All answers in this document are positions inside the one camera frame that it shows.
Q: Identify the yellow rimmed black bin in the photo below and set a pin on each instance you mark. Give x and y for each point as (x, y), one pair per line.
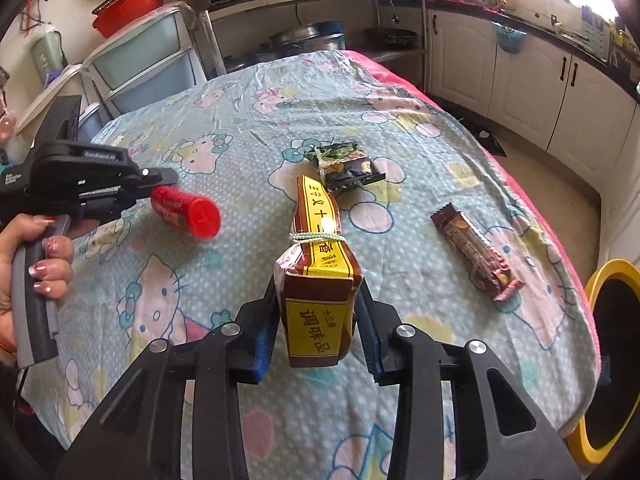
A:
(612, 360)

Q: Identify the person's left hand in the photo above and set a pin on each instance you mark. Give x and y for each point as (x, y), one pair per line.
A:
(52, 265)

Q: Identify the red plastic basket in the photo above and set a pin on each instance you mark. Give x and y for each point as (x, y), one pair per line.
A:
(130, 10)

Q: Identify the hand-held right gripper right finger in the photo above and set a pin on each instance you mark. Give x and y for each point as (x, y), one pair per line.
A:
(374, 355)

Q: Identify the brown snack bar wrapper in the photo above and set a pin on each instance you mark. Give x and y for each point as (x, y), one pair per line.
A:
(475, 250)

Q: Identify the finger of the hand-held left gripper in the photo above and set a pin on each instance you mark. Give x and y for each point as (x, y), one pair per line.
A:
(115, 206)
(150, 178)

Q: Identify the dark floor mat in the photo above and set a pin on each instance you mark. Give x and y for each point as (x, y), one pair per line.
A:
(492, 142)

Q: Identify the blue bowl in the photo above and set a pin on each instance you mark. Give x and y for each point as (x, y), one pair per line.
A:
(331, 32)

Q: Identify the plastic drawer unit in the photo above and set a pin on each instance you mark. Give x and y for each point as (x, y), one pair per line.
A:
(145, 65)

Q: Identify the black frying pan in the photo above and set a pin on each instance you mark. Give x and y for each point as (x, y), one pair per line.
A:
(390, 36)

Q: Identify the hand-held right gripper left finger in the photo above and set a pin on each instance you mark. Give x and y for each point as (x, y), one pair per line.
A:
(262, 350)

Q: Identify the red can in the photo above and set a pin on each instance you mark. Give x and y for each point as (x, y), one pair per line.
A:
(187, 212)

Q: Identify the metal shelf rack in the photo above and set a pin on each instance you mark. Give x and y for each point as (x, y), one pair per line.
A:
(325, 0)

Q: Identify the printed cartoon cat blanket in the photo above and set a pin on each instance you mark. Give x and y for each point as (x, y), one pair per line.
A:
(225, 110)

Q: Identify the white kitchen cabinets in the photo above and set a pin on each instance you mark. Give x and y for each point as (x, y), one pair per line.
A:
(525, 90)

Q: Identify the brown yellow seasoning packet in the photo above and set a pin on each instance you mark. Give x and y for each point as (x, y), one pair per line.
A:
(315, 320)

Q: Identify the steel cooking pot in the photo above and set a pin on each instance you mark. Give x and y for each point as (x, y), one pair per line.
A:
(295, 37)

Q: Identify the blue hanging basket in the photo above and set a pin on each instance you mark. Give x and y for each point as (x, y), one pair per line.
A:
(509, 37)

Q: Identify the black green snack packet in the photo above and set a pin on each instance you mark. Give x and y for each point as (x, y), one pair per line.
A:
(345, 170)

